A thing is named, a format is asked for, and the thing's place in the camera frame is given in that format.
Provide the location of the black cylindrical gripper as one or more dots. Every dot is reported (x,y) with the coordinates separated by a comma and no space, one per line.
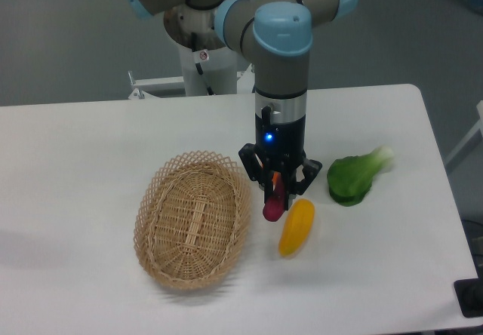
(279,149)

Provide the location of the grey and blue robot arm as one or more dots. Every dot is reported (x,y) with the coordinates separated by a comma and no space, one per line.
(276,37)

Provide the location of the oval woven wicker basket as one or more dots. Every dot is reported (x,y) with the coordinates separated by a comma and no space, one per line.
(193,220)

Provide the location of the green bok choy toy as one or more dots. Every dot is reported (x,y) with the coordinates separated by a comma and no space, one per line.
(350,179)

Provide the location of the white furniture at right edge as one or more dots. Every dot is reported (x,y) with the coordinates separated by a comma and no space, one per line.
(469,141)

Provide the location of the black device at table edge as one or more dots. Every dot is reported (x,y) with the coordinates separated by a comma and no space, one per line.
(469,295)

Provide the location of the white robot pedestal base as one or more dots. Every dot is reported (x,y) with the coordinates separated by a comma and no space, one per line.
(208,66)

